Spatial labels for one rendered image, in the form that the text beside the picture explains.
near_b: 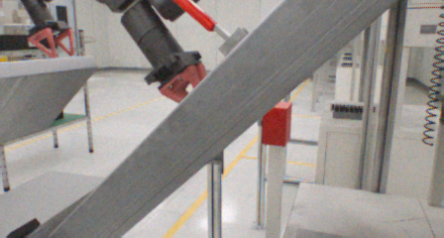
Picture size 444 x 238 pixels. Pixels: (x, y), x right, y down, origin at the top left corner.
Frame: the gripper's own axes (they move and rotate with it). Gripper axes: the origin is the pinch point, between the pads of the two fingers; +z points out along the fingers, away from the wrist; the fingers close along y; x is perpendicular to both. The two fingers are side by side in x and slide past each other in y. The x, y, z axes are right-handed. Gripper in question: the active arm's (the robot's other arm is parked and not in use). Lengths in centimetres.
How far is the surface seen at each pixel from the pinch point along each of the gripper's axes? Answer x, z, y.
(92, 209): 9.7, 2.8, -20.9
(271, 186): 34, 36, 83
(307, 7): -22.2, 0.2, -21.1
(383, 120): -18, 28, 49
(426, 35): -50, 23, 124
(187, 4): -13.4, -8.0, -17.8
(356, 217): -1, 41, 32
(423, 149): -22, 67, 124
